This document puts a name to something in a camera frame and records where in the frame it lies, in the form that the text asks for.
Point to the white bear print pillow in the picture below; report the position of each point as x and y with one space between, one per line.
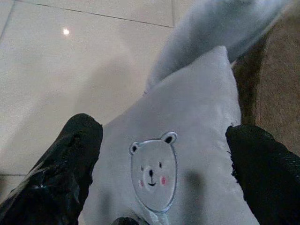
187 112

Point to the light blue fluffy pillow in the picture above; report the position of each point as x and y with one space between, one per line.
211 30

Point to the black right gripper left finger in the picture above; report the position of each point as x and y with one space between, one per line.
56 173

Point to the brown fabric sofa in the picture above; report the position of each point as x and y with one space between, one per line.
274 82

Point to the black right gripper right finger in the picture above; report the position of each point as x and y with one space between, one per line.
264 173

